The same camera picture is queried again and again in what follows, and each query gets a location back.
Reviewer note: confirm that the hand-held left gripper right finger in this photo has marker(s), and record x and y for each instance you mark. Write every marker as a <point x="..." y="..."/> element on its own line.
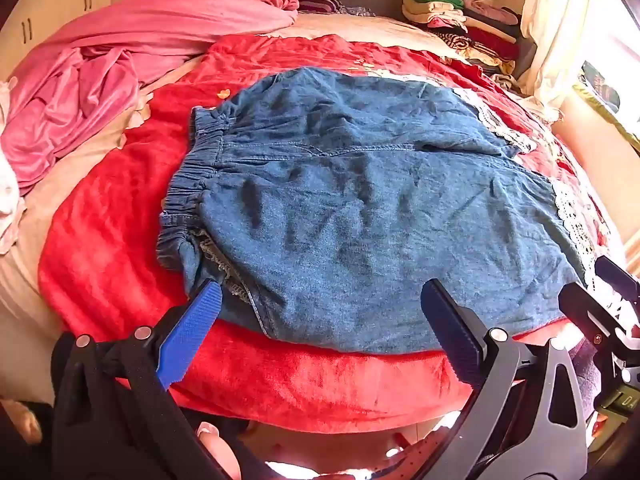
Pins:
<point x="450" y="332"/>

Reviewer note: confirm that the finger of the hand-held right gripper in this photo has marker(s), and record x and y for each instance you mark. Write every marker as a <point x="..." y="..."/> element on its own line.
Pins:
<point x="620" y="282"/>
<point x="595" y="317"/>

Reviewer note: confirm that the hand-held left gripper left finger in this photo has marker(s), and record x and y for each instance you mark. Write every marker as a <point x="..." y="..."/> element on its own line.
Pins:
<point x="192" y="330"/>

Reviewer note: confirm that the blue denim pants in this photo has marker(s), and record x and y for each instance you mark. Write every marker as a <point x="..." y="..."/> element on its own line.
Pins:
<point x="350" y="210"/>

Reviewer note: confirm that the red floral blanket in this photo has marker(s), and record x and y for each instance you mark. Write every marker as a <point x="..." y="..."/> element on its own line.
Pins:
<point x="125" y="260"/>

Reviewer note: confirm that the pink perforated slipper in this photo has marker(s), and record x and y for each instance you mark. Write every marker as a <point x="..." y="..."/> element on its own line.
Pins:
<point x="425" y="455"/>

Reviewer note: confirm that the green cloth with gold edge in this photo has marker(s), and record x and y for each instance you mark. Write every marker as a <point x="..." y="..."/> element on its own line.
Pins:
<point x="607" y="95"/>

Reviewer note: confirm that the white pink floral cloth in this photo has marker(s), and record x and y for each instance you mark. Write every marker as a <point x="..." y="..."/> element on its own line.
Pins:
<point x="7" y="200"/>

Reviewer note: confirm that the cream curtain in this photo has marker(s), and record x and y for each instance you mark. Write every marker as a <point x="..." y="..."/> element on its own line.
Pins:
<point x="555" y="35"/>

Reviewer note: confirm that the pink blanket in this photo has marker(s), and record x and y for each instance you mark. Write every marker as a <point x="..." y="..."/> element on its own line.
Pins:
<point x="100" y="60"/>

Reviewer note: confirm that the pile of folded clothes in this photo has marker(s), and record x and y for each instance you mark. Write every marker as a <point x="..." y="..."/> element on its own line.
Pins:
<point x="450" y="10"/>

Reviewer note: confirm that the cream wardrobe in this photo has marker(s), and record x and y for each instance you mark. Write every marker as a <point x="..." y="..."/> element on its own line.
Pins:
<point x="50" y="10"/>

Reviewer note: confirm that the dark striped cloth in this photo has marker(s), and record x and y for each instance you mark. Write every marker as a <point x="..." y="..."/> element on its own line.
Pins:
<point x="320" y="2"/>

